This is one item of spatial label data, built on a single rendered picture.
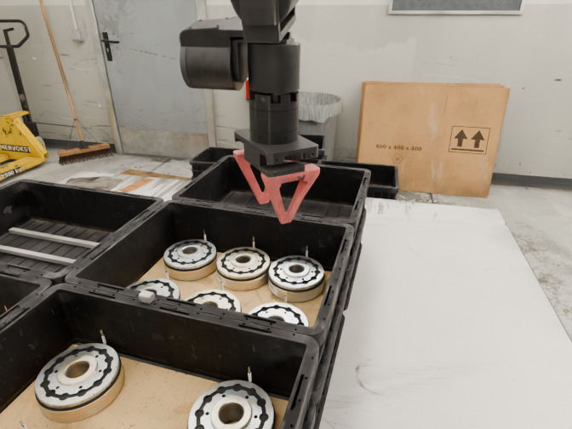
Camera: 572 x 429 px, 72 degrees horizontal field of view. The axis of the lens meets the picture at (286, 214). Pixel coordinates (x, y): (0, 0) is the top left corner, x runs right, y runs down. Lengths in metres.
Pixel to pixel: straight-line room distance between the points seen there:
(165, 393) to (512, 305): 0.76
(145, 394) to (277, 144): 0.38
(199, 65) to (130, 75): 3.56
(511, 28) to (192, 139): 2.70
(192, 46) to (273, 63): 0.09
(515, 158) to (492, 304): 2.73
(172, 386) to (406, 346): 0.46
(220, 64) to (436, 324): 0.68
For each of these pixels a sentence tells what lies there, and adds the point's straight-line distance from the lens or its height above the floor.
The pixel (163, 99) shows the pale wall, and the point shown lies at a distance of 3.89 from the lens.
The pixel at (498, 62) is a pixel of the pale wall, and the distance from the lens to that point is 3.46.
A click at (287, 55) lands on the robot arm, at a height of 1.25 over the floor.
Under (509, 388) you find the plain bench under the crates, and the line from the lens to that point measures 0.85.
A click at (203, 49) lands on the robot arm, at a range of 0.46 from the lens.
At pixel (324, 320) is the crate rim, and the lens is 0.53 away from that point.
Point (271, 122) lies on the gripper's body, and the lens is 0.44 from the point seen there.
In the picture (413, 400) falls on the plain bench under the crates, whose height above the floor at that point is 0.70.
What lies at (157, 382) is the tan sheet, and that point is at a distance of 0.62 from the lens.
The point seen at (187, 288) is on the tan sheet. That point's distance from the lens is 0.76.
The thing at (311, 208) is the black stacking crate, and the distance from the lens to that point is 1.02.
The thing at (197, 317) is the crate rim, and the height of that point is 0.93.
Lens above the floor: 1.29
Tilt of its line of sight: 28 degrees down
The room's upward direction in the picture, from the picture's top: straight up
